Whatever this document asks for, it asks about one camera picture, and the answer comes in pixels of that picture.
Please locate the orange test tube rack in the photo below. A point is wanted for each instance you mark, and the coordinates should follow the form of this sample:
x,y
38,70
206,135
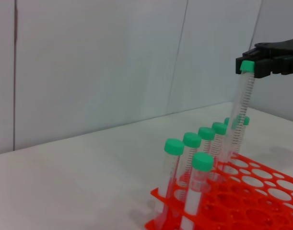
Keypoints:
x,y
232,198

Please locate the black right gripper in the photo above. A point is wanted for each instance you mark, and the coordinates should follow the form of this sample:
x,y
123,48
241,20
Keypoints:
x,y
285,48

